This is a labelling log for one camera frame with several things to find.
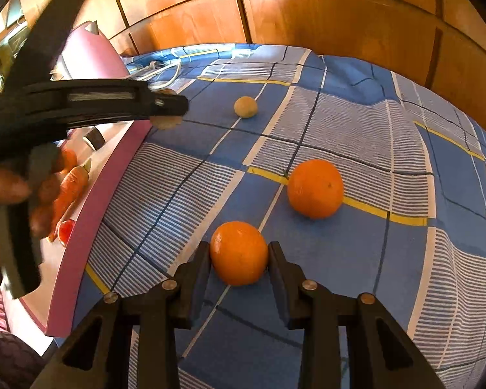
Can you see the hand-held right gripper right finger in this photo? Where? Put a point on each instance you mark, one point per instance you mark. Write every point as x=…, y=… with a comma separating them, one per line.
x=277, y=267

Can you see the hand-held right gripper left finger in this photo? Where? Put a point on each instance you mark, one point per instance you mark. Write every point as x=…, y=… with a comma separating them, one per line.
x=202, y=265

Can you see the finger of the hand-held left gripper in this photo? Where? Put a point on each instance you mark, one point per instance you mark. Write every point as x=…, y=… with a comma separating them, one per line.
x=168, y=105

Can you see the orange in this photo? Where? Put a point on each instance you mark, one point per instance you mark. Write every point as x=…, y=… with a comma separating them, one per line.
x=316, y=188
x=239, y=253

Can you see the dark eggplant piece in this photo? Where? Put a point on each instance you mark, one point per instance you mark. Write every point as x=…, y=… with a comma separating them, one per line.
x=93, y=138

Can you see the pink shallow box tray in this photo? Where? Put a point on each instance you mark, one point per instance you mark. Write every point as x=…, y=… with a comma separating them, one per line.
x=105, y=194

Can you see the orange carrot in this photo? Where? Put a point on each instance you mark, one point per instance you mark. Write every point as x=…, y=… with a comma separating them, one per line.
x=72, y=186

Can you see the red tomato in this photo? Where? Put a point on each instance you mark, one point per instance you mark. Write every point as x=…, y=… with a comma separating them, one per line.
x=67, y=233

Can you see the person's left hand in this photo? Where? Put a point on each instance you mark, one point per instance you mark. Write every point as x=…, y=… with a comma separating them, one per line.
x=4, y=186

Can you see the pink electric kettle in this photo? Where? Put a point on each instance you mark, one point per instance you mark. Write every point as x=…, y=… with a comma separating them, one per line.
x=101, y=56

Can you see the blue plaid blanket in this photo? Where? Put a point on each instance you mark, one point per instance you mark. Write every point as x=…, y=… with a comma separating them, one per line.
x=388, y=150

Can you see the wooden wardrobe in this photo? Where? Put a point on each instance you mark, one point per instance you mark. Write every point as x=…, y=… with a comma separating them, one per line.
x=328, y=16

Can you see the dark patterned cloth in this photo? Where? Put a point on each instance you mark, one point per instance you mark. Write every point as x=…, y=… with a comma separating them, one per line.
x=10, y=358

